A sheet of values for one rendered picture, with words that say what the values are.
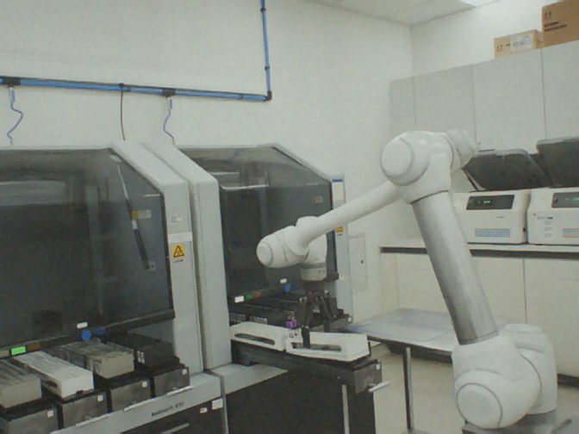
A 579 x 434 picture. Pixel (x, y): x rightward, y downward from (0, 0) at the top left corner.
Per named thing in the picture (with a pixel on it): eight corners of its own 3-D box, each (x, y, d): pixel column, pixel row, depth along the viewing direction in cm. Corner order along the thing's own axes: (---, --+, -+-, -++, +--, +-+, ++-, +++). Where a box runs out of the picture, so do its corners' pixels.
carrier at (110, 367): (131, 369, 194) (130, 351, 194) (134, 370, 193) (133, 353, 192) (99, 379, 186) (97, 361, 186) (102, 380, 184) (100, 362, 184)
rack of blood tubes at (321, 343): (286, 355, 205) (283, 337, 205) (306, 348, 212) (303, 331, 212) (350, 361, 183) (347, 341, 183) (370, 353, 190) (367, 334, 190)
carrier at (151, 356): (171, 358, 204) (169, 341, 204) (174, 359, 203) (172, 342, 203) (141, 367, 196) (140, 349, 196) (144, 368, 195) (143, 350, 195)
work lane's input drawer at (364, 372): (221, 358, 230) (220, 336, 229) (248, 350, 239) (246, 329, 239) (366, 398, 177) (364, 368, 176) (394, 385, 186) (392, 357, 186)
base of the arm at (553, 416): (579, 415, 161) (578, 396, 160) (546, 444, 145) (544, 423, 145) (515, 401, 174) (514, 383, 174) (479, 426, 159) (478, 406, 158)
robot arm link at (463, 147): (419, 152, 175) (395, 152, 165) (468, 119, 164) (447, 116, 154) (438, 190, 172) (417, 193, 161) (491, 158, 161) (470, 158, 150)
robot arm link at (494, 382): (552, 407, 143) (521, 441, 127) (492, 414, 154) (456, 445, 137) (449, 121, 155) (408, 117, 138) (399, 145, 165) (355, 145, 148)
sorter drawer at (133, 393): (31, 372, 228) (28, 350, 228) (65, 363, 238) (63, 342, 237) (119, 416, 176) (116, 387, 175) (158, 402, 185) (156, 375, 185)
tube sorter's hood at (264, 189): (161, 294, 257) (149, 150, 254) (264, 273, 299) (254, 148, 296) (233, 305, 220) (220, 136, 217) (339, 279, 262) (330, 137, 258)
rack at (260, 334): (229, 342, 228) (228, 326, 228) (249, 336, 235) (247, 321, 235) (281, 354, 206) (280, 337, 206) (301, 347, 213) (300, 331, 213)
